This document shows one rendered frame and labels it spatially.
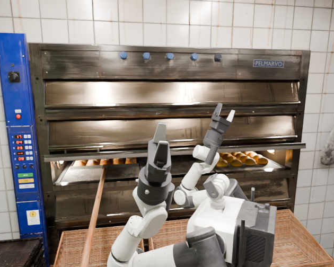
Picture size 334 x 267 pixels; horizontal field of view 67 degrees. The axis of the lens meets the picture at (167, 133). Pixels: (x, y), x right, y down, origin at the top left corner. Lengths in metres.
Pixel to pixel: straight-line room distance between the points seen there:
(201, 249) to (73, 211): 1.28
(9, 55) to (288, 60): 1.87
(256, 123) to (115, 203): 1.20
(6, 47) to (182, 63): 1.07
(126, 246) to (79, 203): 1.13
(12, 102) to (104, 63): 0.61
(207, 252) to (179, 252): 0.08
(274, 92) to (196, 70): 0.62
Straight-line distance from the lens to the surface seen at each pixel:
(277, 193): 2.27
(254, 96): 1.96
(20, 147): 1.83
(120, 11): 1.76
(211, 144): 1.23
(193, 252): 0.82
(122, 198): 1.90
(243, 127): 1.96
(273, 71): 2.06
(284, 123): 2.14
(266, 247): 0.94
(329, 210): 2.67
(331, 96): 2.36
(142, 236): 0.77
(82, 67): 1.74
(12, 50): 1.80
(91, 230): 1.27
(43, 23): 1.80
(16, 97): 1.79
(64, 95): 1.74
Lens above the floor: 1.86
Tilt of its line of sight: 11 degrees down
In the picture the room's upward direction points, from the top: straight up
